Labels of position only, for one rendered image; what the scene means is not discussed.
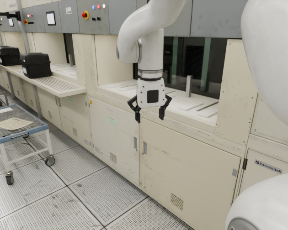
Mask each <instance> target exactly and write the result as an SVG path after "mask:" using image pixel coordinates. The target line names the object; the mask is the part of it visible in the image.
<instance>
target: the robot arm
mask: <svg viewBox="0 0 288 230"><path fill-rule="evenodd" d="M186 1H187V0H150V2H149V3H148V4H146V5H144V6H143V7H141V8H139V9H138V10H136V11H135V12H133V13H132V14H131V15H130V16H129V17H128V18H127V19H126V20H125V21H124V23H123V24H122V26H121V28H120V31H119V34H118V39H117V45H116V55H117V58H118V60H119V61H120V62H122V63H138V75H139V76H140V77H139V79H138V81H137V87H136V95H135V96H134V97H133V98H131V99H130V100H129V101H127V104H128V105H129V107H130V108H131V109H132V110H133V111H134V112H135V120H136V121H137V122H138V123H140V110H141V109H142V108H151V107H159V106H160V108H159V118H160V119H161V120H164V116H165V110H166V108H167V106H168V105H169V103H170V102H171V100H172V98H171V97H170V96H168V95H166V94H165V85H164V79H163V78H161V77H162V74H163V45H164V29H163V28H165V27H169V26H171V25H173V24H174V23H175V22H176V21H177V20H178V18H179V17H180V15H181V13H182V10H183V8H184V6H185V4H186ZM240 29H241V36H242V41H243V45H244V50H245V54H246V58H247V62H248V66H249V69H250V72H251V76H252V79H253V82H254V84H255V87H256V89H257V92H258V94H259V96H260V97H261V99H262V101H263V103H264V104H265V105H266V107H267V108H268V109H269V110H270V112H271V113H272V114H273V115H274V116H275V117H277V118H278V119H279V120H280V121H281V122H282V123H284V124H285V125H286V126H287V127H288V0H248V2H247V3H246V5H245V7H244V10H243V12H242V16H241V24H240ZM165 99H167V100H166V101H165ZM134 101H136V104H137V105H136V106H135V107H134V106H133V105H132V103H133V102H134ZM225 230H288V173H286V174H282V175H278V176H275V177H272V178H268V179H265V180H262V181H260V182H257V183H255V184H253V185H252V186H250V187H248V188H247V189H246V190H244V191H243V192H242V193H241V194H240V195H239V196H238V197H237V198H236V200H235V201H234V202H233V204H232V206H231V208H230V210H229V212H228V215H227V218H226V222H225Z"/></svg>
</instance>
